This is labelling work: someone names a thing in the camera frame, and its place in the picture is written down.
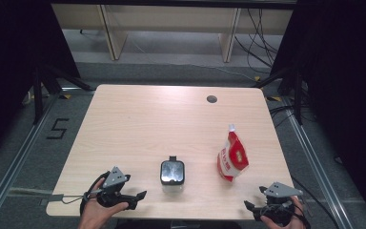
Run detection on black wrist strap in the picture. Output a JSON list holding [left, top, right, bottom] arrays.
[[295, 198, 312, 229], [79, 171, 111, 216]]

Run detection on light wooden desk frame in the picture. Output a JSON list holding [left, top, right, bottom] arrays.
[[51, 3, 295, 64]]

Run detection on person's left hand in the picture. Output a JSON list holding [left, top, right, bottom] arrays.
[[77, 177, 130, 229]]

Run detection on grey floor cable cover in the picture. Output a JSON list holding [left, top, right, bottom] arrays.
[[0, 185, 53, 197]]

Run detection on bundle of black cables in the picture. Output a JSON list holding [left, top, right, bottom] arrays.
[[233, 8, 280, 71]]

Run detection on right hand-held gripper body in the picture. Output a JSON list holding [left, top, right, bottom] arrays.
[[254, 181, 303, 227]]

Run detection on person's right hand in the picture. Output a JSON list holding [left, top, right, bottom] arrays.
[[260, 195, 308, 229]]

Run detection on thin wire loop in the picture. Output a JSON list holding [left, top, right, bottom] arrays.
[[61, 195, 88, 205]]

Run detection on glass jar with black lid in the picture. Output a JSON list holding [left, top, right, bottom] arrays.
[[159, 156, 186, 194]]

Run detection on black curtain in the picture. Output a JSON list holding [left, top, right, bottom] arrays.
[[0, 0, 81, 166], [270, 0, 366, 225]]

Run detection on person's dark clothing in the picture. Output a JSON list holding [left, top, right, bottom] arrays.
[[113, 219, 243, 229]]

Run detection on grey tape strip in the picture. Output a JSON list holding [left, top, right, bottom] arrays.
[[46, 193, 65, 203]]

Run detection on long black cable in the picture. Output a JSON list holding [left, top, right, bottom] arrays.
[[290, 176, 341, 229]]

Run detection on red and white refill pouch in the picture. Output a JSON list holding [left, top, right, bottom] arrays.
[[216, 123, 250, 183]]

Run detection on black metal stand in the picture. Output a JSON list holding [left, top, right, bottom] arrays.
[[252, 67, 305, 126], [31, 63, 95, 126]]

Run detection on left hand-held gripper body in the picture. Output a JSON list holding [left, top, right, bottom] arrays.
[[95, 166, 138, 211]]

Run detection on black floor cables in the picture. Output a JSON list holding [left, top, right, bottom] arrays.
[[268, 104, 301, 129]]

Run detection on aluminium floor rail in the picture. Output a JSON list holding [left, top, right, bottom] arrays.
[[0, 94, 61, 229], [281, 97, 355, 229]]

